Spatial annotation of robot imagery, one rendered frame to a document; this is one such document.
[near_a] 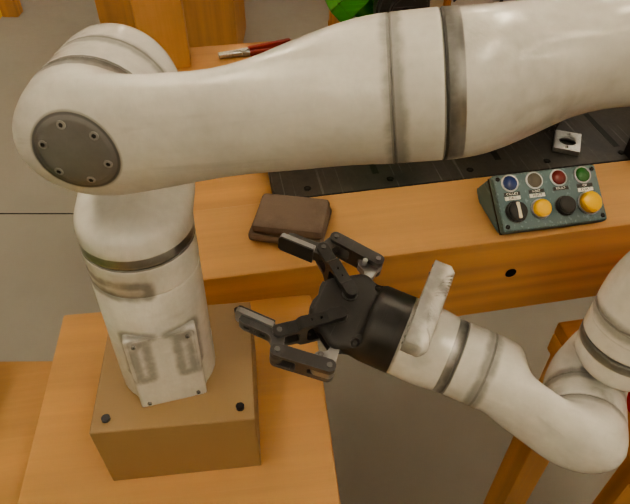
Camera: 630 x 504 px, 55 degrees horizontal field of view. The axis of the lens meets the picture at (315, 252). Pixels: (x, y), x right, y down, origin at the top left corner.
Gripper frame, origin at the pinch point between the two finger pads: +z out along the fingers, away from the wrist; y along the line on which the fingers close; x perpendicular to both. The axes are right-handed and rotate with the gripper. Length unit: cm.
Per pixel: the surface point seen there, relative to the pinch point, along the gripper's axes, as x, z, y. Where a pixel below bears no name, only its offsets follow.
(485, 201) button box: -13.1, -18.4, 32.3
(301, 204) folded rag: -13.2, 4.1, 20.0
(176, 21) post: -20, 45, 55
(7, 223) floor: -134, 129, 55
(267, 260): -15.0, 4.7, 11.0
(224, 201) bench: -20.5, 16.5, 20.9
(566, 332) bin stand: -20.6, -34.9, 22.1
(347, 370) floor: -111, -6, 45
